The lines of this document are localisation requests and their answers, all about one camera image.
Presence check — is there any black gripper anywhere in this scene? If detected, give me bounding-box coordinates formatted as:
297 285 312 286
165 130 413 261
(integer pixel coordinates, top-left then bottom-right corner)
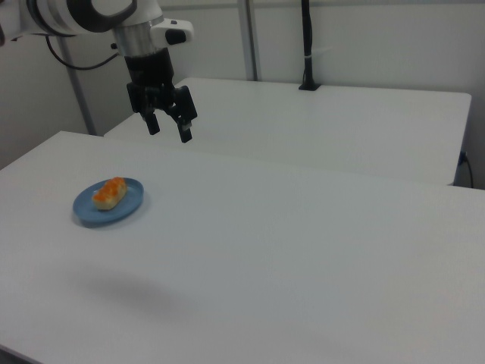
124 47 199 145

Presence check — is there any black cable with blue plug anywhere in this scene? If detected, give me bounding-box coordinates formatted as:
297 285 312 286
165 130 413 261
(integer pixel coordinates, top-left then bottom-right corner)
458 150 475 189

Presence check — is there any white cable tie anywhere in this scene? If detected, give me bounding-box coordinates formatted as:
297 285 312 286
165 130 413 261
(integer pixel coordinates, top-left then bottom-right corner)
302 45 333 61

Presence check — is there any white side table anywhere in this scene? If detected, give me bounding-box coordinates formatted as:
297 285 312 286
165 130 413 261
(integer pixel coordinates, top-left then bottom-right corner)
103 77 473 187

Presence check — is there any black pole with base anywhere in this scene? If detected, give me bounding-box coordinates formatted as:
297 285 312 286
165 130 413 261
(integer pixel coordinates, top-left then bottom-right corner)
298 0 323 93

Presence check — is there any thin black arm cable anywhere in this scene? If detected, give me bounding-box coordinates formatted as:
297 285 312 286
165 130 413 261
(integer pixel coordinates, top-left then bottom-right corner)
45 34 119 71

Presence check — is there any blue round plate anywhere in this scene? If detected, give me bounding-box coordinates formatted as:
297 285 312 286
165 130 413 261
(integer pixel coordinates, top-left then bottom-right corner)
72 177 146 229

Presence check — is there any orange glazed bread roll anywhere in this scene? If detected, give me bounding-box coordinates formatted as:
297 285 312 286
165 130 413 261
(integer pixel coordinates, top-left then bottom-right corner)
92 176 128 211

